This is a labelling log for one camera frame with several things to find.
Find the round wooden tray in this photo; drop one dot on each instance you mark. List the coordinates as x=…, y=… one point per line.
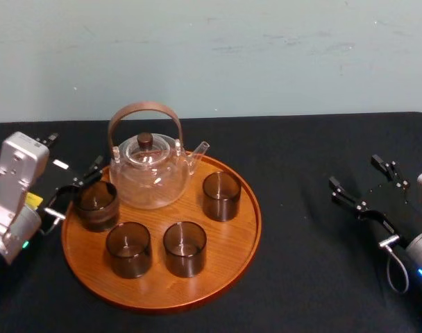
x=155, y=291

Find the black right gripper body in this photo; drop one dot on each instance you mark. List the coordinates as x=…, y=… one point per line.
x=391, y=204

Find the smoked glass cup brown band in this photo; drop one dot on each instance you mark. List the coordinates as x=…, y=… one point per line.
x=97, y=211

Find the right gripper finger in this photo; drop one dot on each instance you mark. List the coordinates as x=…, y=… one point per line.
x=346, y=198
x=393, y=171

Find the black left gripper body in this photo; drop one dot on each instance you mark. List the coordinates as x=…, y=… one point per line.
x=56, y=178

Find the glass teapot lid brown knob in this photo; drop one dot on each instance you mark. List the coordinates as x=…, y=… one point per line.
x=145, y=140

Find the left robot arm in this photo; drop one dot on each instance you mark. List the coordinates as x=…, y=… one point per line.
x=13, y=180

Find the black table cloth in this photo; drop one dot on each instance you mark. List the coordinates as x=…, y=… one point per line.
x=301, y=243

